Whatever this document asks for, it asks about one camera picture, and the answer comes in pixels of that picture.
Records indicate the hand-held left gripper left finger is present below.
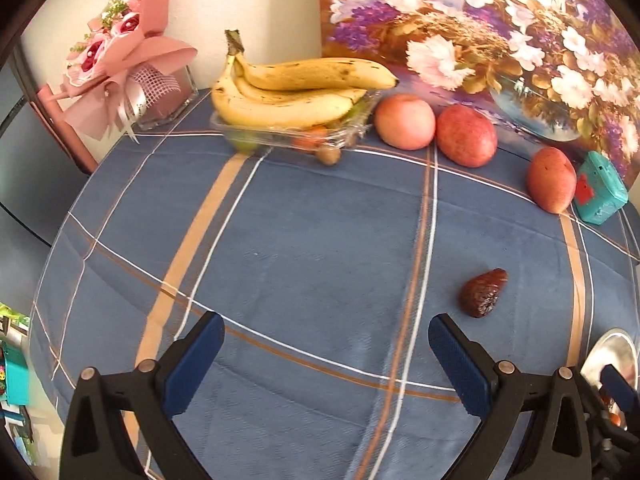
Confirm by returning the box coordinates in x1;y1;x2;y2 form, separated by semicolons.
59;311;226;480

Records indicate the dried red date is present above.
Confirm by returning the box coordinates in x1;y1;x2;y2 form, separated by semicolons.
459;268;509;319

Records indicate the brown chair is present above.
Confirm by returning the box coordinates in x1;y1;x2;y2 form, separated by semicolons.
30;82;98;176

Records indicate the colourful packaging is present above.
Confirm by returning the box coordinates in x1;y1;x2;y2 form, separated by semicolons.
0;302;33;466

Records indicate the clear plastic fruit tray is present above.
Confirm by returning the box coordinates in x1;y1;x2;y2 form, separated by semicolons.
210;92;383;156

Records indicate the red apple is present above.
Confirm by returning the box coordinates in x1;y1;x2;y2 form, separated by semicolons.
525;146;577;215
436;104;499;168
374;94;437;151

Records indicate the stainless steel plate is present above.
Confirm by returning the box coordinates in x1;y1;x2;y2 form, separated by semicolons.
580;328;640;396

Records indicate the clear acrylic box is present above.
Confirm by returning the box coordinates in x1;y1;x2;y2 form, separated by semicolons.
131;66;199;132

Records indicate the pink wrapped bouquet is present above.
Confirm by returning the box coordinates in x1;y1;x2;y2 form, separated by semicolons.
62;0;198;143

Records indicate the bunch of yellow bananas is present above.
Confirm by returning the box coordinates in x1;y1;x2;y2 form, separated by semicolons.
210;30;400;128

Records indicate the small brown fruit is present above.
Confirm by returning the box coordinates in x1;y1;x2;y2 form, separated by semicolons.
316;143;343;166

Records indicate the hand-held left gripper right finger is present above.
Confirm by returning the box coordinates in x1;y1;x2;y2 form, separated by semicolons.
428;313;593;480

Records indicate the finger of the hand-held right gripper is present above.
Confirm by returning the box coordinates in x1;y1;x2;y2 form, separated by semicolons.
600;364;640;413

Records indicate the blue plaid tablecloth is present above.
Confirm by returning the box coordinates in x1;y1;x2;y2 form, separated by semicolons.
27;87;640;480

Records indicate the flower painting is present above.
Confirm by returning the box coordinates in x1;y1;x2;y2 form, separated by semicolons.
318;0;640;186

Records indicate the teal plastic box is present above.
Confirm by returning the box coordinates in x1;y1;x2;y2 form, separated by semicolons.
572;150;629;225

